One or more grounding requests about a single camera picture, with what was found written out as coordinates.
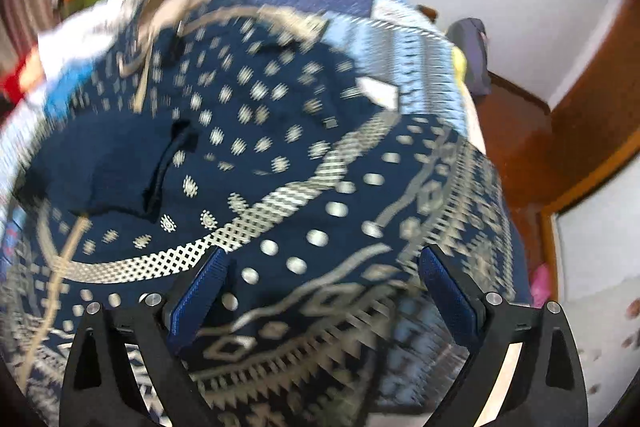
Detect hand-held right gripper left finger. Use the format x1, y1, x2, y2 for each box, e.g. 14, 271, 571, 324
59, 246, 231, 427

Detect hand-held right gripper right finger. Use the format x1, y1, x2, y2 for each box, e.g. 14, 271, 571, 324
419, 244, 591, 427

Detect navy patterned garment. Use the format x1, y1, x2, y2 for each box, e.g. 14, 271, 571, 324
0, 0, 531, 427

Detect pink object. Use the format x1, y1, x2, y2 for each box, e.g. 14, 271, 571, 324
530, 264, 553, 308

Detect yellow sheet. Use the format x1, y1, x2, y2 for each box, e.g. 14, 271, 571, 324
450, 49, 469, 84

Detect grey bag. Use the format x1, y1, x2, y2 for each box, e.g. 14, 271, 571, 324
445, 18, 493, 96

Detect red cloth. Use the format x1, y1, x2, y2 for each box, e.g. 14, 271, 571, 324
0, 47, 48, 105

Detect white cloth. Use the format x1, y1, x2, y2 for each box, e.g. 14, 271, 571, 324
37, 0, 201, 72

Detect wooden door frame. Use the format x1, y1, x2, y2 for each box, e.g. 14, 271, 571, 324
537, 0, 640, 308

